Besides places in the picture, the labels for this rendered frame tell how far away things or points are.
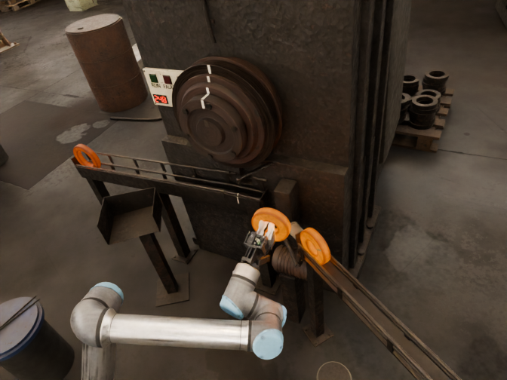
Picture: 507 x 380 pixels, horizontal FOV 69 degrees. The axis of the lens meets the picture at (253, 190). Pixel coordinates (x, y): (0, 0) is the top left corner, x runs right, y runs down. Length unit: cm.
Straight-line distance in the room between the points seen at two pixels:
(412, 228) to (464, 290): 49
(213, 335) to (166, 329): 14
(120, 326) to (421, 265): 172
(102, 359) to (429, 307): 160
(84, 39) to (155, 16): 260
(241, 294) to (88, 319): 47
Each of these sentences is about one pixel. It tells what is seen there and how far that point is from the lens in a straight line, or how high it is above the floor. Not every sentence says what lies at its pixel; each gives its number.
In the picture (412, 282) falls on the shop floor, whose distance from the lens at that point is 232.
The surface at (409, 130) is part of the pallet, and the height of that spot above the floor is 14.
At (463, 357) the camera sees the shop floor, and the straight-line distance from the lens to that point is 216.
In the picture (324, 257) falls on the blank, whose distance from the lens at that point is 145.
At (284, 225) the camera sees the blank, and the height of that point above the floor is 85.
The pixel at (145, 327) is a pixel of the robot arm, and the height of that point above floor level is 88.
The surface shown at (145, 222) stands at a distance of 194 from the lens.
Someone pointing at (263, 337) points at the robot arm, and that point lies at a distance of 117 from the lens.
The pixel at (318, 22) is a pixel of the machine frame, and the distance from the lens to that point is 135.
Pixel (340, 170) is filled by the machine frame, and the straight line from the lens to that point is 158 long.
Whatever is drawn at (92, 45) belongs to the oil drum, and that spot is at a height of 75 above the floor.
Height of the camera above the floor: 187
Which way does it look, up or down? 41 degrees down
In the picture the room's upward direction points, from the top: 10 degrees counter-clockwise
